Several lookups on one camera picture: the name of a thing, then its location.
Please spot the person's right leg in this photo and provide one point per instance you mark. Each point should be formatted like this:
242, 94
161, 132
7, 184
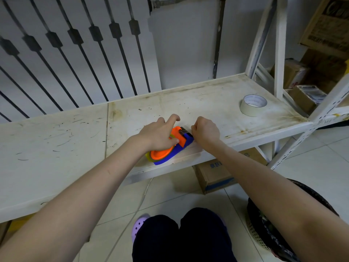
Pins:
204, 237

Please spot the small labelled cardboard parcel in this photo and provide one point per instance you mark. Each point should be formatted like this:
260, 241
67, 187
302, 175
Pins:
302, 99

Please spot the yellow taped cardboard box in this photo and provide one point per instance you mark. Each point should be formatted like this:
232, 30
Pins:
19, 223

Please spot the orange blue tape dispenser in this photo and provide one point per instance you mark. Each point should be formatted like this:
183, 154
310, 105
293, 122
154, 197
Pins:
166, 156

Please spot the person's right hand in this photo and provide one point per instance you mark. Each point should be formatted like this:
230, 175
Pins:
205, 132

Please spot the person's left leg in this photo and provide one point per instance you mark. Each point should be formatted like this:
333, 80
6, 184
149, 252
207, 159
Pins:
155, 240

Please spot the person's left forearm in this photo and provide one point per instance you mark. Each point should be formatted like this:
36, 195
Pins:
81, 199

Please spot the person's right forearm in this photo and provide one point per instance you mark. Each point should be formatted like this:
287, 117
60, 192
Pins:
278, 199

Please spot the grey metal pipe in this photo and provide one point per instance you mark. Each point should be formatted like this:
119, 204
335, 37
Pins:
218, 46

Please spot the black flat mat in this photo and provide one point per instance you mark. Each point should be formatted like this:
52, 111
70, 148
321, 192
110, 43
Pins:
335, 124

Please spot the white radiator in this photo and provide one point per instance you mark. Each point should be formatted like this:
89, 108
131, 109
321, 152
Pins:
81, 79

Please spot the white perforated shelf rack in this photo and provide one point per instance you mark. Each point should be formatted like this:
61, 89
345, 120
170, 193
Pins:
328, 106

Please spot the beige mesh waste basket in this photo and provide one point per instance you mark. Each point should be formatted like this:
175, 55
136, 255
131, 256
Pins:
255, 237

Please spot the yellow tape roll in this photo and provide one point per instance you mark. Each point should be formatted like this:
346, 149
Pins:
148, 158

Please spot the black bin bag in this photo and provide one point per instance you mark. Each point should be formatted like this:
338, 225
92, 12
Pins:
261, 231

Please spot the dark brown cardboard box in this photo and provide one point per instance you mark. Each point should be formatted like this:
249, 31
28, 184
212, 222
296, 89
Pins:
324, 68

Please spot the purple clog shoe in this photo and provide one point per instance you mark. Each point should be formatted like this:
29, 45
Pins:
139, 223

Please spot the blue striped cardboard box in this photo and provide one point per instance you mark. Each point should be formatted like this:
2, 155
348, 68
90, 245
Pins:
212, 177

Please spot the white tape roll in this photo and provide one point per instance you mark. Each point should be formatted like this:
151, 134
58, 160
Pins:
246, 110

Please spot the person's left hand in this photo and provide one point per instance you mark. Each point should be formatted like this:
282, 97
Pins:
158, 136

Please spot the white metal shelf rack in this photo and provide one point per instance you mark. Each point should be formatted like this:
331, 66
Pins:
54, 166

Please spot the person's leg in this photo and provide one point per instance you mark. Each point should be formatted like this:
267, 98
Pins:
155, 240
204, 237

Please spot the small brown cardboard box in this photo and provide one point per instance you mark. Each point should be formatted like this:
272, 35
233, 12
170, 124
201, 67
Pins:
290, 73

